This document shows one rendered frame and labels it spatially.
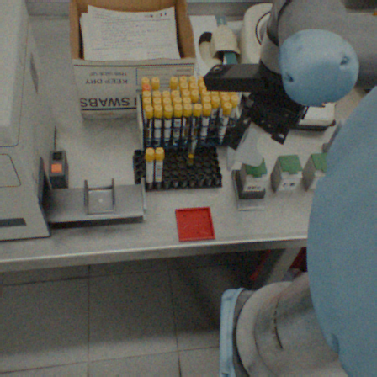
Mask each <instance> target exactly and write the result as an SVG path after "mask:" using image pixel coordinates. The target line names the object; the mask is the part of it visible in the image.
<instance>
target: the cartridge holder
mask: <svg viewBox="0 0 377 377"><path fill-rule="evenodd" d="M231 178H232V183H233V188H234V193H235V198H236V203H237V207H238V209H239V210H261V209H265V208H266V203H265V198H264V195H265V193H266V191H265V187H264V189H263V191H242V182H241V178H240V169H232V170H231Z"/></svg>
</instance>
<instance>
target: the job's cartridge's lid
mask: <svg viewBox="0 0 377 377"><path fill-rule="evenodd" d="M245 168H246V172H247V175H253V177H255V178H262V177H263V176H262V174H268V173H267V168H266V165H265V161H264V158H263V160H262V163H261V164H260V165H259V166H257V167H254V166H251V165H247V164H245Z"/></svg>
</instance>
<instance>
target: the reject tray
mask: <svg viewBox="0 0 377 377"><path fill-rule="evenodd" d="M175 214H176V221H177V228H178V239H179V242H196V241H208V240H215V231H214V226H213V220H212V215H211V211H210V206H203V207H190V208H177V209H175Z"/></svg>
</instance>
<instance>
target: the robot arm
mask: <svg viewBox="0 0 377 377"><path fill-rule="evenodd" d="M343 1H344V0H274V1H273V4H272V7H271V10H270V15H269V18H268V24H267V28H266V31H265V34H264V35H263V41H262V44H261V48H260V51H259V55H260V58H259V62H258V63H249V64H215V65H214V66H213V67H211V68H210V69H209V71H208V72H207V73H206V74H205V75H204V76H203V77H202V78H203V81H204V85H205V88H206V91H213V92H244V93H250V94H249V95H248V96H247V98H246V100H245V103H244V105H243V109H242V112H241V115H240V117H239V119H238V121H237V122H236V125H235V128H234V130H233V132H232V135H231V138H230V140H229V143H228V148H227V151H226V170H227V171H228V172H229V171H230V170H231V168H232V166H233V164H234V162H236V161H237V162H242V163H245V164H247V165H251V166H254V167H257V166H259V165H260V164H261V163H262V160H263V158H262V156H261V155H260V153H259V152H258V150H257V148H256V144H257V141H258V137H259V134H258V131H257V130H256V129H255V128H253V127H250V124H251V121H252V122H253V123H255V125H257V126H259V127H260V128H262V129H264V131H266V132H267V133H269V134H270V135H271V136H270V138H271V139H272V140H275V141H277V142H278V143H280V144H282V145H283V144H284V142H285V140H286V137H287V135H288V133H289V130H290V129H291V128H292V129H295V128H296V126H298V125H299V124H300V121H301V120H304V119H305V116H306V114H307V111H308V109H309V107H321V106H322V105H323V104H327V103H332V104H333V103H335V102H337V101H338V100H340V99H342V98H343V97H346V96H347V95H348V94H349V93H350V92H351V90H352V88H362V89H372V90H371V91H369V92H368V93H367V94H366V95H365V98H364V99H363V100H362V101H361V102H360V103H358V105H357V106H356V107H355V109H354V110H353V111H352V113H351V114H350V116H349V117H347V119H346V121H345V122H344V124H343V125H342V127H341V129H340V130H339V132H338V133H337V135H336V137H335V139H334V141H333V143H332V145H331V147H330V149H329V151H328V153H327V174H326V176H324V177H320V178H318V180H317V182H316V188H315V191H314V195H313V199H312V202H311V212H310V219H309V225H308V235H307V272H305V273H304V274H302V275H301V276H300V277H299V278H298V279H297V280H296V281H295V282H291V281H281V282H276V283H272V284H268V285H266V286H263V287H262V288H261V289H259V290H257V291H254V290H247V289H243V288H240V289H229V290H227V291H226V292H225V293H224V294H223V295H222V304H221V319H220V363H219V377H377V16H369V15H359V14H349V13H346V10H345V7H346V6H344V4H345V3H344V2H343ZM306 106H307V107H306ZM281 134H282V135H284V138H283V137H281V136H280V135H281Z"/></svg>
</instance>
